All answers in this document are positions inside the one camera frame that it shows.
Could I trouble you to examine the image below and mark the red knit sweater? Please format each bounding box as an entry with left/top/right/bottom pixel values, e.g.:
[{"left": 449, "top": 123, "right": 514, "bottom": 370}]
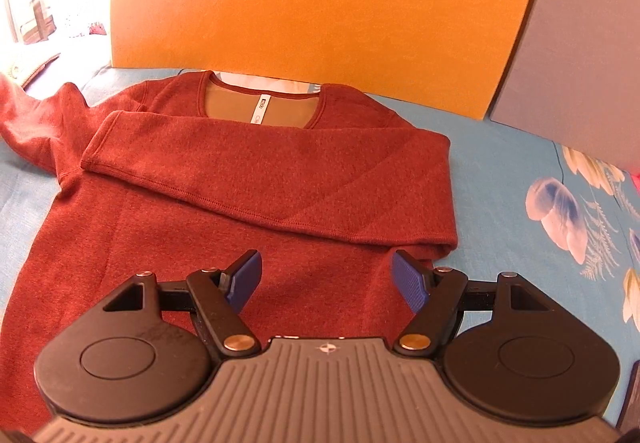
[{"left": 1, "top": 72, "right": 458, "bottom": 431}]

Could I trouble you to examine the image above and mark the blue floral bed sheet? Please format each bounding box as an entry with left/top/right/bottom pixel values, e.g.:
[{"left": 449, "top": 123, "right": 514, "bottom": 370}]
[{"left": 1, "top": 70, "right": 639, "bottom": 368}]

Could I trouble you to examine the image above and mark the grey headboard panel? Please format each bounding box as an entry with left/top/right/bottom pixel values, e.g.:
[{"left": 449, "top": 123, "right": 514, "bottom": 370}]
[{"left": 490, "top": 0, "right": 639, "bottom": 174}]

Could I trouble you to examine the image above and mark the orange headboard panel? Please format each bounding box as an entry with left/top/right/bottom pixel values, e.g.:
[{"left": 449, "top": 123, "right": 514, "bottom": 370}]
[{"left": 111, "top": 0, "right": 530, "bottom": 119}]

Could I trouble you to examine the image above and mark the window frame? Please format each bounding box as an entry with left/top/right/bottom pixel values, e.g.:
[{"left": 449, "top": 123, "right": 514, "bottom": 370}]
[{"left": 1, "top": 0, "right": 21, "bottom": 44}]

